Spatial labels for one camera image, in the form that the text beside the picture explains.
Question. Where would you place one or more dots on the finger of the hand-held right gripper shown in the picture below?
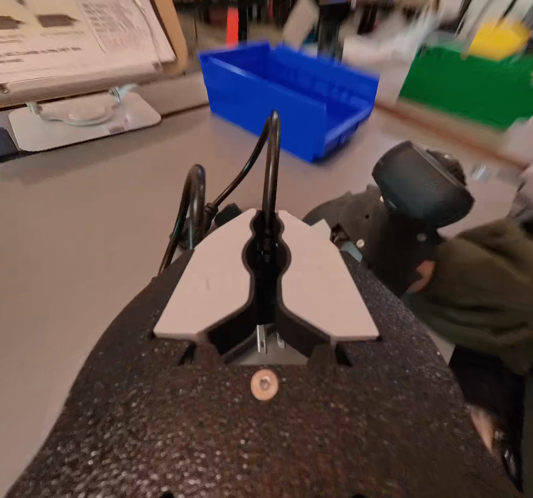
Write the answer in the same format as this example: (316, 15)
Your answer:
(320, 228)

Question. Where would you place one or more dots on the yellow container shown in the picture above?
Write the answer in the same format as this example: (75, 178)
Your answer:
(499, 39)

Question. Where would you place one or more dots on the green plastic bin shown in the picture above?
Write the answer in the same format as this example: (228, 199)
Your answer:
(458, 89)

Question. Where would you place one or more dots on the person's dark clothed leg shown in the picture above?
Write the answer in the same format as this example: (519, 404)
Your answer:
(479, 385)

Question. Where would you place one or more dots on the metal stand base plate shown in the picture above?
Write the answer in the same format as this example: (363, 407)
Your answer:
(141, 112)

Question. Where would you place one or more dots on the person's right forearm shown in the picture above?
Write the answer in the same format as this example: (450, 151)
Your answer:
(479, 289)

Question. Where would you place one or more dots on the white printed instruction sheet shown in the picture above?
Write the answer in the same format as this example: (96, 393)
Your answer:
(75, 19)

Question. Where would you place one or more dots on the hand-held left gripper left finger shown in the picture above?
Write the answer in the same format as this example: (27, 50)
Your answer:
(208, 281)

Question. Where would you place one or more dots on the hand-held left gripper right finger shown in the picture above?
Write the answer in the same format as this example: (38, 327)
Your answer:
(329, 289)

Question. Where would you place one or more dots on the brown document board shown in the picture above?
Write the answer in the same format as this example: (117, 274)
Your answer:
(166, 19)

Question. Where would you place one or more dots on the black power plug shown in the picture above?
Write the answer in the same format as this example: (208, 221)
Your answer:
(266, 281)

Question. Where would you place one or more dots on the blue plastic bin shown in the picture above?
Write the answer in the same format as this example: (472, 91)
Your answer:
(300, 102)

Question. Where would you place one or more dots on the person's right hand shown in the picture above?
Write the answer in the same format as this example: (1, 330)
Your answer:
(421, 277)

